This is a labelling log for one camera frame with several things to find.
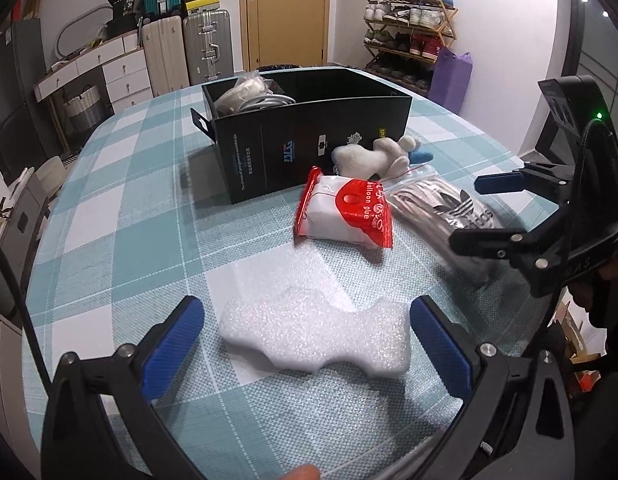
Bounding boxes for wooden shoe rack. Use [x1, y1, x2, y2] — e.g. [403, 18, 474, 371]
[361, 0, 460, 97]

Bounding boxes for black bag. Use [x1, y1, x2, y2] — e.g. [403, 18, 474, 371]
[106, 0, 140, 39]

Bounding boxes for white round stool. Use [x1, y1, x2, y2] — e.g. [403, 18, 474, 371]
[36, 156, 68, 197]

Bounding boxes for white oval ring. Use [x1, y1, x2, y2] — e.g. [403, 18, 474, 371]
[55, 2, 112, 61]

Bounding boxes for purple fabric bag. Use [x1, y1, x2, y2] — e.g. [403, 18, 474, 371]
[428, 46, 474, 115]

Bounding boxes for white foam piece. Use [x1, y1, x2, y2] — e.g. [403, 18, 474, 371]
[220, 286, 411, 375]

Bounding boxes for grey storage cart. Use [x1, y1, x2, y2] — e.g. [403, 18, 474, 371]
[0, 167, 52, 312]

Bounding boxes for teal checked tablecloth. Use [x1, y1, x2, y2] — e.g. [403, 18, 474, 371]
[21, 80, 580, 480]

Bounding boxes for person's left hand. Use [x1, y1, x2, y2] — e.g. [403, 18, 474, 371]
[280, 464, 323, 480]

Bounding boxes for silver suitcase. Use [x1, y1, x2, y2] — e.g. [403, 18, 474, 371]
[182, 9, 235, 86]

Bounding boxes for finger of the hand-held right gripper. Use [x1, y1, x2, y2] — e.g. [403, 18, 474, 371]
[473, 161, 573, 207]
[448, 209, 571, 272]

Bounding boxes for clear bag of socks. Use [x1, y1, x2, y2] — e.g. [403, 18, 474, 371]
[389, 167, 508, 287]

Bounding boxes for grey refrigerator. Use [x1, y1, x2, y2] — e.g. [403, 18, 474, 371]
[0, 19, 50, 162]

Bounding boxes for white desk with drawers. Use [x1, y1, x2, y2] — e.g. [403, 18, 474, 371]
[34, 30, 155, 112]

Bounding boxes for white woven basket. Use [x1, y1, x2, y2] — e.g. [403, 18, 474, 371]
[63, 85, 102, 132]

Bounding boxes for clear bag of cream cloth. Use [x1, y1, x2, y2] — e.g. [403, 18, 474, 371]
[213, 72, 271, 114]

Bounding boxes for yellow wooden door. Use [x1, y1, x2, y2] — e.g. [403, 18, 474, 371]
[245, 0, 333, 72]

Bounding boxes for black cable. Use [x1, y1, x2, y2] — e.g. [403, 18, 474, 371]
[0, 232, 53, 397]

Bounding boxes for black cardboard box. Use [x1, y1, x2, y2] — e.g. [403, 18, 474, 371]
[190, 67, 414, 205]

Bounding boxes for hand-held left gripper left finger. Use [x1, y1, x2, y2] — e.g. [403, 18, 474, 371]
[41, 295, 210, 480]

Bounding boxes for beige suitcase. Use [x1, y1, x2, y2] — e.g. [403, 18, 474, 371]
[140, 15, 191, 99]

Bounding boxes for white plush toy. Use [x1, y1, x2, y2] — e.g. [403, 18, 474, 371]
[331, 135, 435, 179]

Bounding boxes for white charging cable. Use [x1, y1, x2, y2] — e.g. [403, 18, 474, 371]
[238, 91, 296, 112]

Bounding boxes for cardboard boxes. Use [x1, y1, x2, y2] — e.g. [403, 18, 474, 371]
[9, 0, 45, 26]

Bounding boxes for red and white packet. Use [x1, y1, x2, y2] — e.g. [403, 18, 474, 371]
[294, 166, 394, 250]

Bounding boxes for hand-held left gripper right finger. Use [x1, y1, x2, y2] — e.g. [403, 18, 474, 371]
[409, 295, 575, 480]

